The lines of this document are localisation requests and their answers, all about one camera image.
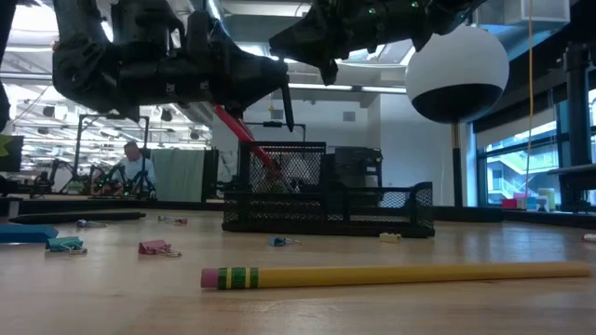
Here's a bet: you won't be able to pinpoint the pale green container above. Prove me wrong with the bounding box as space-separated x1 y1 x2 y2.
537 187 558 211

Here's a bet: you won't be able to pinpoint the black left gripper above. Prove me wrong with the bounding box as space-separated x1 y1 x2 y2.
50 27 291 121

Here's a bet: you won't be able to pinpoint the green curtain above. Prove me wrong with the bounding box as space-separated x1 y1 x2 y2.
151 148 206 202

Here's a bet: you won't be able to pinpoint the black partition panel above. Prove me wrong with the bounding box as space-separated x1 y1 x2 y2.
202 148 220 202

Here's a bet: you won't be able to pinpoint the person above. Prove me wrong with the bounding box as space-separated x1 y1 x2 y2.
115 141 157 197
265 160 293 193

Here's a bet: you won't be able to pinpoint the teal binder clip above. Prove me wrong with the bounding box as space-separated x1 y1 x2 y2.
45 235 88 256

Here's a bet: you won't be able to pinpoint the black mesh desk organizer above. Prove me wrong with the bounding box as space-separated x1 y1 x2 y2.
221 141 436 239

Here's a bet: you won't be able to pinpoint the black stand post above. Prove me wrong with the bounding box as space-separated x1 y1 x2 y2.
561 41 595 213

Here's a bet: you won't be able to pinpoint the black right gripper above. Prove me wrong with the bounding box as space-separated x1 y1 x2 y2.
268 0 438 87

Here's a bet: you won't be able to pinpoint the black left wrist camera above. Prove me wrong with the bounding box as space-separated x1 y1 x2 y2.
109 0 186 47

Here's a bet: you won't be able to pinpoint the blue rectangular eraser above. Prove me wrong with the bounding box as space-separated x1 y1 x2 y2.
0 223 61 245

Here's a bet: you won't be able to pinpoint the black aluminium table frame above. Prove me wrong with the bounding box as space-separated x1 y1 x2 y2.
0 194 596 230

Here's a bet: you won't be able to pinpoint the yellow pencil green ferrule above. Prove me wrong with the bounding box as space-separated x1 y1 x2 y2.
200 260 591 291

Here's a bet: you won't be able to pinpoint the pink binder clip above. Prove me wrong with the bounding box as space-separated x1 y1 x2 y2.
138 239 183 259

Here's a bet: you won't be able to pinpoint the black background rig frame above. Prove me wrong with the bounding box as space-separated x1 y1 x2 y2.
74 114 151 196
244 120 307 143

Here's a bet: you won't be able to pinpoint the long ceiling light strip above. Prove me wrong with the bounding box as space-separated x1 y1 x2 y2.
0 72 406 94

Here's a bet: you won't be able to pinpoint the black cabinet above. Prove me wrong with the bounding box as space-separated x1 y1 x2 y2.
333 146 384 188

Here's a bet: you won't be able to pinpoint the red-handled scissors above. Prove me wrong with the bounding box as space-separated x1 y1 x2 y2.
212 104 280 182

